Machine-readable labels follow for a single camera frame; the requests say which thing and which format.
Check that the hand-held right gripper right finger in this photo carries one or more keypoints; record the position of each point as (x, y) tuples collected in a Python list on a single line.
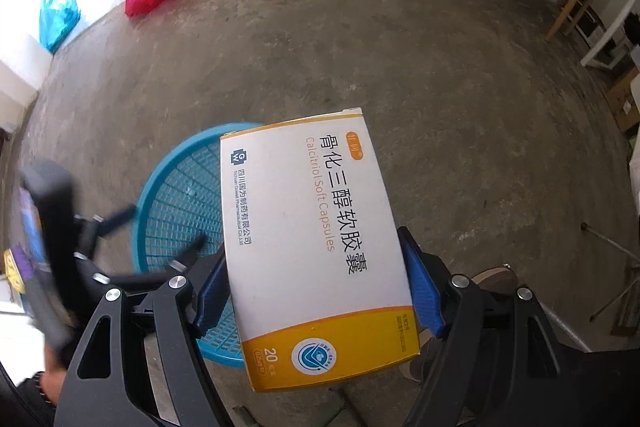
[(425, 292)]

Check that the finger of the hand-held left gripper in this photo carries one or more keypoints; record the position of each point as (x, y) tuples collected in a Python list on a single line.
[(117, 217), (192, 249)]

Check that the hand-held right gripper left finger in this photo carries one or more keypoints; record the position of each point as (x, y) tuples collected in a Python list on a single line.
[(210, 294)]

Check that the blue plastic basket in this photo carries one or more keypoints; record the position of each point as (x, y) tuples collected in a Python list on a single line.
[(185, 197)]

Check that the white and orange medicine box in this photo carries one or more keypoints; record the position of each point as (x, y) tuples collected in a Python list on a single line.
[(310, 232)]

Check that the person's left hand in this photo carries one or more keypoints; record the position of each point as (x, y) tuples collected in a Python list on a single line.
[(47, 382)]

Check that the person's shoe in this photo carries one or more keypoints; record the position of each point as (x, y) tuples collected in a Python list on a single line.
[(495, 279)]

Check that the blue plastic bag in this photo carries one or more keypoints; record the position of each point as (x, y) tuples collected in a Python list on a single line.
[(60, 17)]

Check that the plain cardboard box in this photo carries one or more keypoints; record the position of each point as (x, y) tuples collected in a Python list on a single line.
[(625, 102)]

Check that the metal frame legs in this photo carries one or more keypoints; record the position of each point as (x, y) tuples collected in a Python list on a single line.
[(607, 239)]

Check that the white frame table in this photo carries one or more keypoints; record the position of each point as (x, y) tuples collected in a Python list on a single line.
[(607, 42)]

